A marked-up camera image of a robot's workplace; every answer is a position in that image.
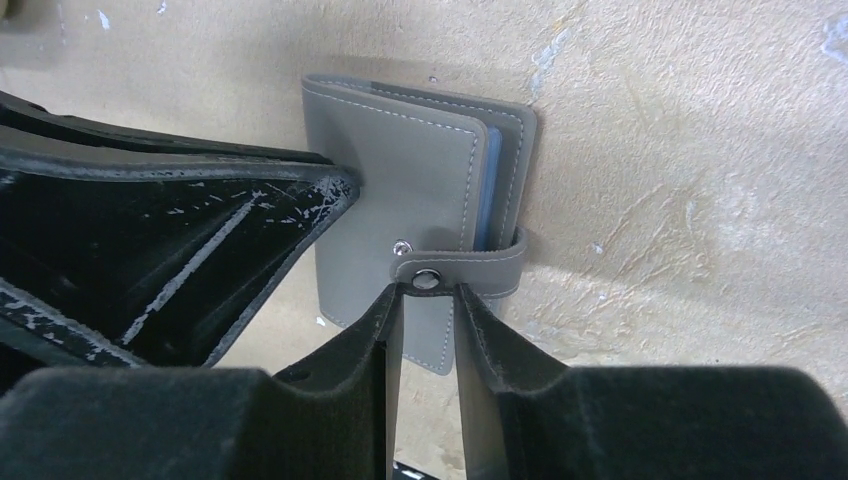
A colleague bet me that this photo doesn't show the grey leather card holder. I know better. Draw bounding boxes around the grey leather card holder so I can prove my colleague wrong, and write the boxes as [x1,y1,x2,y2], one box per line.
[301,72,538,377]

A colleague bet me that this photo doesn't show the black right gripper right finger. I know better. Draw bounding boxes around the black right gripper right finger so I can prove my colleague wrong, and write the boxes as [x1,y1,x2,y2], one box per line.
[453,285,847,479]

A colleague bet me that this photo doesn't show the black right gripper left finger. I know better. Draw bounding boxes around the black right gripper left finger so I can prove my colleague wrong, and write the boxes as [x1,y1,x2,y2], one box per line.
[1,284,404,479]

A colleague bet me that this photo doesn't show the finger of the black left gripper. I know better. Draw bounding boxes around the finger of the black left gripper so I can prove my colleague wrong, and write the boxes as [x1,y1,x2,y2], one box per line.
[1,93,359,390]

